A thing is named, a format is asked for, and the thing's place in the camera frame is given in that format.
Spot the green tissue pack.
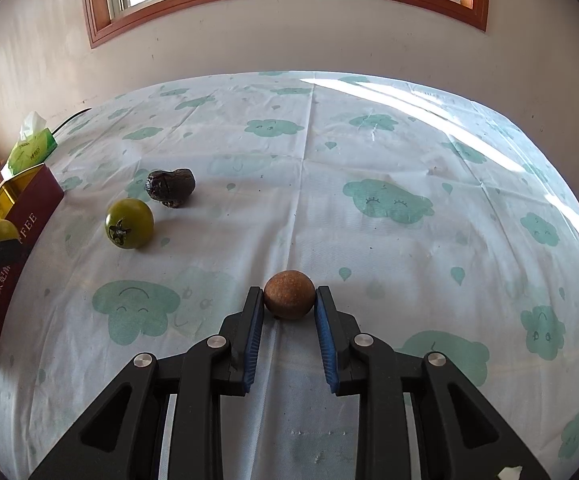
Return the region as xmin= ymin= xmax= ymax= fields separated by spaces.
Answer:
xmin=0 ymin=111 xmax=58 ymax=180

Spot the wrinkled dark passion fruit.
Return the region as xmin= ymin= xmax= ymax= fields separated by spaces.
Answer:
xmin=146 ymin=168 xmax=196 ymax=208

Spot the small green tomato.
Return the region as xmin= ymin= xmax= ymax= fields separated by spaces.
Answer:
xmin=105 ymin=198 xmax=155 ymax=250

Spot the cloud-printed white tablecloth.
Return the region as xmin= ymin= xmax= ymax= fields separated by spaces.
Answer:
xmin=0 ymin=70 xmax=579 ymax=480

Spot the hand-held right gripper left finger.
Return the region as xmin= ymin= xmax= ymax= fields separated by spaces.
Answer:
xmin=29 ymin=286 xmax=266 ymax=480

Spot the black cable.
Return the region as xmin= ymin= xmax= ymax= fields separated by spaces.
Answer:
xmin=52 ymin=106 xmax=94 ymax=136

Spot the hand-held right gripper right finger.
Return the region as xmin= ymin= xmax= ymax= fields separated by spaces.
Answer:
xmin=314 ymin=285 xmax=553 ymax=480

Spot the round brown longan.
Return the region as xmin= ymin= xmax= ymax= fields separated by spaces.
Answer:
xmin=263 ymin=270 xmax=316 ymax=320

